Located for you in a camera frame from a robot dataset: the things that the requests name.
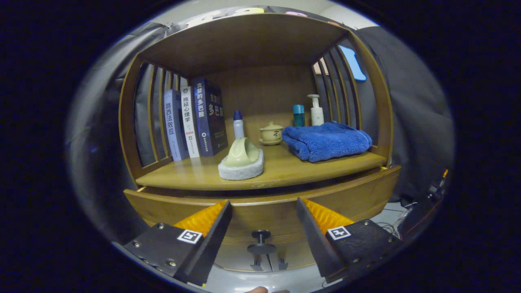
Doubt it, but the white bottle with blue cap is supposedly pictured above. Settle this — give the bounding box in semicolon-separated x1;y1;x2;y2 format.
233;111;245;141

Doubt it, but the white pump bottle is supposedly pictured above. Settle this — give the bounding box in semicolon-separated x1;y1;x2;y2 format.
307;94;324;126

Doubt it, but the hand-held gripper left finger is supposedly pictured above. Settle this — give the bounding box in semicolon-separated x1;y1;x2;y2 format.
122;199;233;286

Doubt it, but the white book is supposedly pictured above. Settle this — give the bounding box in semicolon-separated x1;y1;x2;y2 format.
180;86;201;158

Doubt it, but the green handled scrub brush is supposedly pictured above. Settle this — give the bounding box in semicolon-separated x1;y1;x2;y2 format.
218;137;265;181

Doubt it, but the beige lidded teacup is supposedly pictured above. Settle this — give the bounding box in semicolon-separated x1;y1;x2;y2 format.
259;121;284;146

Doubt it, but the tangle of floor cables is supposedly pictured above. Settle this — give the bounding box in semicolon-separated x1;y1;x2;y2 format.
383;201;416;238

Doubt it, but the light blue book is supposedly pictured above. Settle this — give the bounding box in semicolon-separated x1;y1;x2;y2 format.
164;90;190;161

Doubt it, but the wooden drawer with black knob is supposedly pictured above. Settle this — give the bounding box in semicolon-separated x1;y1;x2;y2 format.
123;165;401;256

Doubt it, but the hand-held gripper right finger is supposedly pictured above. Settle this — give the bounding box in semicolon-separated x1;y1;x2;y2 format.
295;197;404;284

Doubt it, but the black backdrop cloth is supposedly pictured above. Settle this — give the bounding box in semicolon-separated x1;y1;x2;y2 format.
65;6;454;241

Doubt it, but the wooden cabinet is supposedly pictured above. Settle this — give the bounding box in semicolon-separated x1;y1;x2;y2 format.
118;12;394;273

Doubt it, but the black equipment with orange part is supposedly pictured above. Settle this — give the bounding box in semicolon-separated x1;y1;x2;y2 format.
399;169;450;241

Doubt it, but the blue towel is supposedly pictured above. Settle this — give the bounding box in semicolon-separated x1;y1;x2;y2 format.
282;121;372;163

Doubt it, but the wooden countertop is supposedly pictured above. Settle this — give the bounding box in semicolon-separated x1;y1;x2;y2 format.
136;140;387;191

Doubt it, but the wooden cabinet door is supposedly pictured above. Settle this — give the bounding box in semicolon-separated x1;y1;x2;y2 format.
269;244;318;271
214;244;271;272

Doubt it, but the dark blue book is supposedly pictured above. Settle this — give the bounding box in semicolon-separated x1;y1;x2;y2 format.
191;77;228;157

